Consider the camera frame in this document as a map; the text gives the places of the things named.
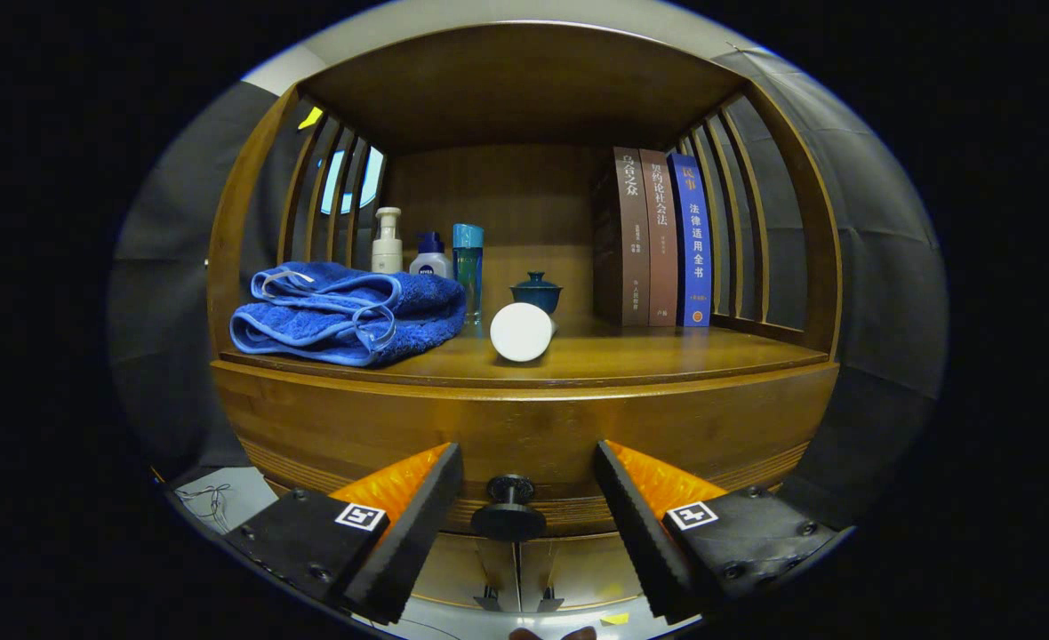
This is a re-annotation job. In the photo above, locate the white wire coil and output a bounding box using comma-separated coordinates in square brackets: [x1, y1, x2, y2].
[173, 483, 234, 525]

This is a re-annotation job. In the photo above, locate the white pump bottle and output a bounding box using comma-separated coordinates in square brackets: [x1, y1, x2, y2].
[371, 207, 404, 275]

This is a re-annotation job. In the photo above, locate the reddish brown book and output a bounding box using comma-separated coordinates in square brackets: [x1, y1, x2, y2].
[638, 148, 679, 327]

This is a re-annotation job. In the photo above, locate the blue book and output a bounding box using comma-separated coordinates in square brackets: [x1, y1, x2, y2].
[667, 152, 713, 328]

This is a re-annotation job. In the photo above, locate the dark brown book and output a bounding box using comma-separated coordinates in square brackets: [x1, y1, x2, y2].
[592, 147, 652, 327]

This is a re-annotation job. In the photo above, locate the folded blue towel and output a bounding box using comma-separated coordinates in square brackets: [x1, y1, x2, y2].
[229, 260, 468, 368]

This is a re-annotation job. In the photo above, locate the clear bottle with blue cap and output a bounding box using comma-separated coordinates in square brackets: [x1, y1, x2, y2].
[452, 223, 485, 325]

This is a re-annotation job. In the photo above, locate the white lotion bottle blue cap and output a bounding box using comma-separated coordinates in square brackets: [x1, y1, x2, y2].
[409, 231, 452, 278]

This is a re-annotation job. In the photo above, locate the dark teal lidded cup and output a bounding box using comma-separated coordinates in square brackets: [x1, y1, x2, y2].
[510, 271, 565, 316]

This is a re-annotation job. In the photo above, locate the wooden drawer with black knob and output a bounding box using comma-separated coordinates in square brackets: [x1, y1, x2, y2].
[212, 360, 838, 541]

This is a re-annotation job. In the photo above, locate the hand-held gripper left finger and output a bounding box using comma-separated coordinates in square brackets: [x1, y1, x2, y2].
[225, 442, 465, 626]

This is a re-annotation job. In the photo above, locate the white and green tube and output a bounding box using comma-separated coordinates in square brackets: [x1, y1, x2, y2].
[489, 302, 557, 364]

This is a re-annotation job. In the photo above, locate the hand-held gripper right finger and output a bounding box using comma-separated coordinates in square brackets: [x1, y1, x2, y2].
[594, 439, 845, 623]

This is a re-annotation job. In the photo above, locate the wooden cabinet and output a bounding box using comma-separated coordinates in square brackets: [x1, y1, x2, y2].
[207, 22, 844, 614]

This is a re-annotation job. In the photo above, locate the wooden countertop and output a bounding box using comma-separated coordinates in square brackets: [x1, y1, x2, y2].
[220, 311, 829, 388]

